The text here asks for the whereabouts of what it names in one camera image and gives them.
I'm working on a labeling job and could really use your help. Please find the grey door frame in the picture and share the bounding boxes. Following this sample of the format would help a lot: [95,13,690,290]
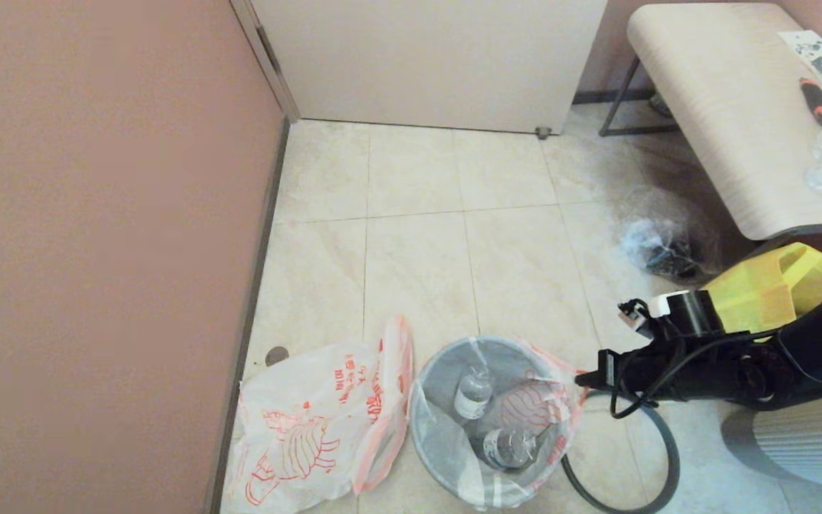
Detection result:
[231,0,301,122]

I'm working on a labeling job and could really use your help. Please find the black white printed paper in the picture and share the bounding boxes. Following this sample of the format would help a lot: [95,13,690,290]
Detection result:
[778,30,822,90]

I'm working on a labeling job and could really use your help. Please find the clear plastic bottle white label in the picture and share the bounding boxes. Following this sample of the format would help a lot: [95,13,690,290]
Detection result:
[454,368,494,420]
[482,427,537,470]

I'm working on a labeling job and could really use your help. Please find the clear plastic bag dark contents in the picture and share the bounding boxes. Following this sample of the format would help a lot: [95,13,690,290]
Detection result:
[618,187,722,283]

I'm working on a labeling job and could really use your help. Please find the orange black hand tool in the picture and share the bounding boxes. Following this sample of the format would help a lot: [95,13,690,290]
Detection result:
[800,77,822,128]

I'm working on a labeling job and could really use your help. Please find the yellow fabric bag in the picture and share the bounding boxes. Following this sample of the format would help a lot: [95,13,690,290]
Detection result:
[700,243,822,392]

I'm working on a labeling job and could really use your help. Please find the grey bin rim ring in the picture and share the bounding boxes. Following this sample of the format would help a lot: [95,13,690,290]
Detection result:
[561,389,681,514]

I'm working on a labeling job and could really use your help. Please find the white door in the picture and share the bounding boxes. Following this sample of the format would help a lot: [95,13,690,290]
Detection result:
[250,0,608,135]

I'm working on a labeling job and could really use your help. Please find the white wood bench metal legs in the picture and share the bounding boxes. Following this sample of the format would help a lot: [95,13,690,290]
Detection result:
[600,2,822,241]

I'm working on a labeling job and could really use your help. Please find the used white red plastic bag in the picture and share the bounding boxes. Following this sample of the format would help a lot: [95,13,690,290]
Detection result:
[409,336,587,509]

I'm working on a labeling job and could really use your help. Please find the black round trash bin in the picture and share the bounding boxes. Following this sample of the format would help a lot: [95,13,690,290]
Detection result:
[411,336,576,509]

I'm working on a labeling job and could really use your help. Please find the white red-print plastic bag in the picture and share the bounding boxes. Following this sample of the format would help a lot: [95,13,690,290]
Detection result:
[222,314,415,514]

